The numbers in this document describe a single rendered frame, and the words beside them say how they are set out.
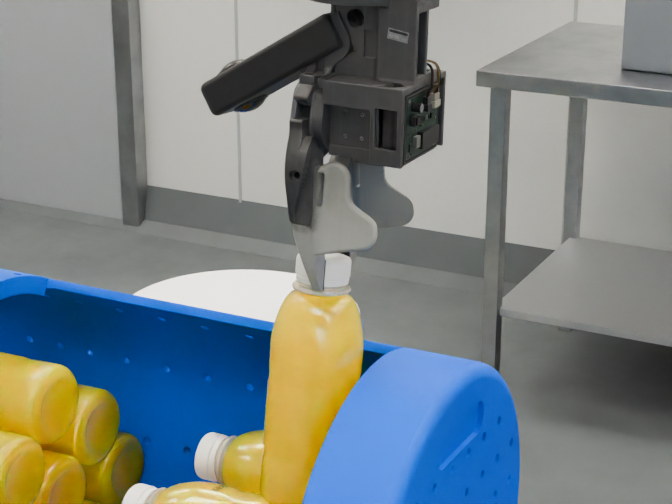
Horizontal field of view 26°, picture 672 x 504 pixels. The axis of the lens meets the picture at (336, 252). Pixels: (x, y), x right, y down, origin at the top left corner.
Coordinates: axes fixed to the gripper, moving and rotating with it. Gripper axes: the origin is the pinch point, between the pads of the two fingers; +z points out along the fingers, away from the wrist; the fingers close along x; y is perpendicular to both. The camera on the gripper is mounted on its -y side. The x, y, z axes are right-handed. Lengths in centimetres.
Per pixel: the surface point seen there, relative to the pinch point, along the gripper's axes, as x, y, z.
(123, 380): 13.6, -27.1, 20.5
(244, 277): 56, -39, 26
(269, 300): 51, -33, 26
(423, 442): -6.1, 10.7, 8.9
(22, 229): 301, -273, 130
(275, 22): 324, -184, 51
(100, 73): 320, -251, 75
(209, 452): 4.0, -12.1, 19.8
